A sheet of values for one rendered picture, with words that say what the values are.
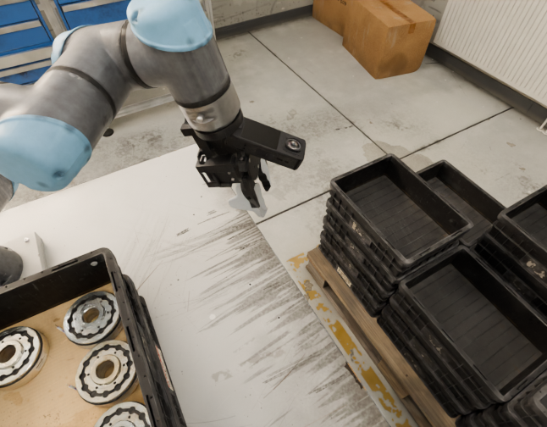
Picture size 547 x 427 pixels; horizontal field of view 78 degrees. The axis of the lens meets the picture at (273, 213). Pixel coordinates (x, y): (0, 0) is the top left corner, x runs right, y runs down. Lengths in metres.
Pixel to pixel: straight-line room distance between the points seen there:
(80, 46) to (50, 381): 0.56
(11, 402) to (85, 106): 0.56
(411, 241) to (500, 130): 1.70
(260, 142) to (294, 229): 1.36
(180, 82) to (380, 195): 1.07
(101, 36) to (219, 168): 0.21
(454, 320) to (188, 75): 1.14
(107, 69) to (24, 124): 0.11
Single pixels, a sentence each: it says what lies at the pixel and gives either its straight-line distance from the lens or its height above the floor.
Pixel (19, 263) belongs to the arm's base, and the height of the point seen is 0.75.
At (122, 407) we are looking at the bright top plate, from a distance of 0.67.
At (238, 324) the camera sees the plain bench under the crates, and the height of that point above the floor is 0.70.
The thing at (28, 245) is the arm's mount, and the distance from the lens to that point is 1.09.
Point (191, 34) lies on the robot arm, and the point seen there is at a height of 1.32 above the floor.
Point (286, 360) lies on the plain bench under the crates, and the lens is 0.81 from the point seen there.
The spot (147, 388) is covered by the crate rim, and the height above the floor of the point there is 0.93.
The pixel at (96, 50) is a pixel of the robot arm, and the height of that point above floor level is 1.30.
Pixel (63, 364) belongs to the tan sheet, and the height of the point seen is 0.83.
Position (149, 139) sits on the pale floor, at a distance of 2.45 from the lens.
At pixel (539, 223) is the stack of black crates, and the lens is 1.56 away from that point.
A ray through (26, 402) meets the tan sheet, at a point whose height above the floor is 0.83.
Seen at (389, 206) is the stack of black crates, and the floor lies 0.49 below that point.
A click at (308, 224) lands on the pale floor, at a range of 1.84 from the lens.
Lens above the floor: 1.48
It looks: 52 degrees down
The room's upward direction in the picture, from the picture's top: straight up
